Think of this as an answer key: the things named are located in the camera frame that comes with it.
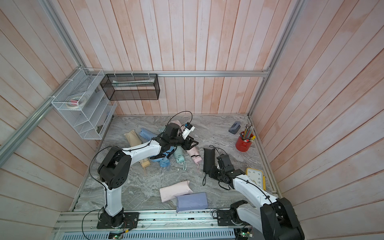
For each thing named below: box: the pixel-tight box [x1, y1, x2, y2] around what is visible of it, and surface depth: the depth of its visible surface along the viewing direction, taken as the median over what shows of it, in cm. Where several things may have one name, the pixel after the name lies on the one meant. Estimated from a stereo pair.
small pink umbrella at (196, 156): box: [187, 146, 203, 172], surface depth 96 cm
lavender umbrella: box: [175, 192, 209, 213], surface depth 78 cm
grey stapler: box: [228, 121, 241, 135], surface depth 112 cm
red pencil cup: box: [235, 123, 257, 153], surface depth 94 cm
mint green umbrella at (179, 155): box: [173, 146, 187, 171], surface depth 95 cm
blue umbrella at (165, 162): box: [149, 146, 176, 168], surface depth 94 cm
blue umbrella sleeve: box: [139, 128, 158, 142], surface depth 106 cm
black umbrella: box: [202, 148, 216, 186], surface depth 95 cm
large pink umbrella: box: [159, 180, 194, 203], surface depth 82 cm
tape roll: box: [66, 96, 87, 109], surface depth 76 cm
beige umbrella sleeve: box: [124, 129, 142, 147], surface depth 106 cm
